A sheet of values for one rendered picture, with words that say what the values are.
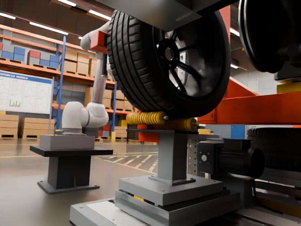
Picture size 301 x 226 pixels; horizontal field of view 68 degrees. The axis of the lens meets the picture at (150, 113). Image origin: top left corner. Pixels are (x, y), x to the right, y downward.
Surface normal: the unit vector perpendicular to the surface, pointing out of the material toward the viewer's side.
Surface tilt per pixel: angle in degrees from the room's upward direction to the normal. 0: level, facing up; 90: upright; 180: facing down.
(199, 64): 89
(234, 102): 90
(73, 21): 90
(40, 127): 90
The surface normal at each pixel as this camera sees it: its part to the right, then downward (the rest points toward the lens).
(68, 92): 0.61, -0.04
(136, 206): -0.76, -0.09
